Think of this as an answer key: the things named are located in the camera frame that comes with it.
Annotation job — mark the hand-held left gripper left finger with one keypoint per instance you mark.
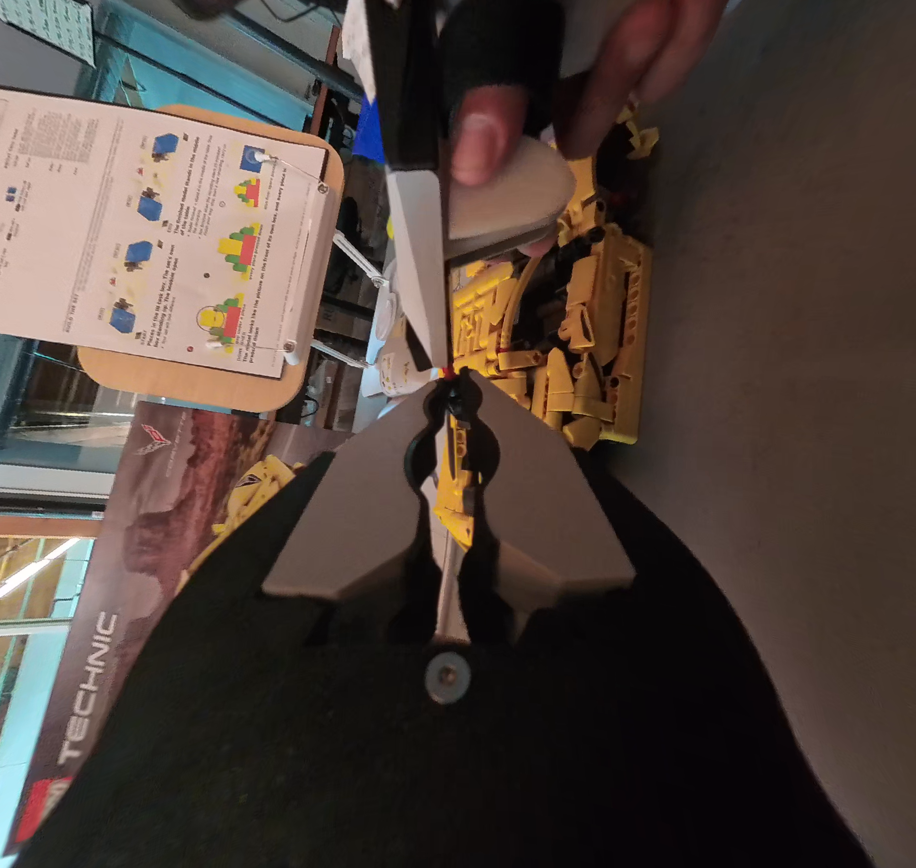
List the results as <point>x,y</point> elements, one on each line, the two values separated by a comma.
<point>343,524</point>

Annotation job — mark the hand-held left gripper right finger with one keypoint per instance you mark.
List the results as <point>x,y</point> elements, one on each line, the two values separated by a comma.
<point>558,517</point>

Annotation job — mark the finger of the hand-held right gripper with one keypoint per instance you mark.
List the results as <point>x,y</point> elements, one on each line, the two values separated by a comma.
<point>422,253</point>

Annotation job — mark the yellow brick car model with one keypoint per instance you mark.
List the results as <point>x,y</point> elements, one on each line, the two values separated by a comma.
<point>594,324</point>

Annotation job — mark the grey desk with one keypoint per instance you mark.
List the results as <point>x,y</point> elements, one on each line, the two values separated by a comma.
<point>787,310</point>

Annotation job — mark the blue plastic bin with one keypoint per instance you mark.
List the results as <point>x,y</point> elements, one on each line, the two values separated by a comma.
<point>368,124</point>

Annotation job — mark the open instruction booklet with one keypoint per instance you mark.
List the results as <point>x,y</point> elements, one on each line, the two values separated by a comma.
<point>393,374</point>

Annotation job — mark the car set box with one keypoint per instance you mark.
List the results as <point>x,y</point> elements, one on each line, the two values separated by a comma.
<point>143,510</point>

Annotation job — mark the printed instruction sheet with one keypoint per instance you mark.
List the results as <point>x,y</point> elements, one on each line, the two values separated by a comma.
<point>143,238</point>

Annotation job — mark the white printed wall notice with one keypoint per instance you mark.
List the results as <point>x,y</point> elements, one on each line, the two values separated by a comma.
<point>50,9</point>

